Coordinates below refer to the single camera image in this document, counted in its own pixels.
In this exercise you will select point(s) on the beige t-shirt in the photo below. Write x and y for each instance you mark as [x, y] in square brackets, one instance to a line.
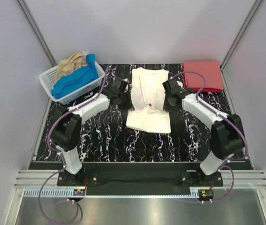
[69, 65]

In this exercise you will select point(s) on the aluminium frame rail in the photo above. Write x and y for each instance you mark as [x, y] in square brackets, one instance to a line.
[32, 178]

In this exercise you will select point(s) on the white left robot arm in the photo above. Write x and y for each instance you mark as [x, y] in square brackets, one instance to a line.
[65, 133]

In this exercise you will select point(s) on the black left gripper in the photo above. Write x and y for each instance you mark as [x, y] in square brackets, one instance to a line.
[129, 105]

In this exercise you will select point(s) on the white plastic basket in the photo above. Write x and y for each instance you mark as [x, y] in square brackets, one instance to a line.
[47, 80]

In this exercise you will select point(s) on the white Coca-Cola t-shirt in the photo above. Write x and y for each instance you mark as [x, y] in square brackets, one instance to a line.
[147, 96]

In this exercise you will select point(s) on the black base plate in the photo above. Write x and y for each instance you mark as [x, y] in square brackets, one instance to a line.
[162, 177]

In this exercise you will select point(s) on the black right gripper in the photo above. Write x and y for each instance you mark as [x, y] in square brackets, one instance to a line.
[165, 107]

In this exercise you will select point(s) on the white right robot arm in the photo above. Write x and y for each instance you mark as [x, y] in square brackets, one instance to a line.
[226, 131]

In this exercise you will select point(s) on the blue t-shirt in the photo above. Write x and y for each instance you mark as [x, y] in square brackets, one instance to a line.
[81, 76]

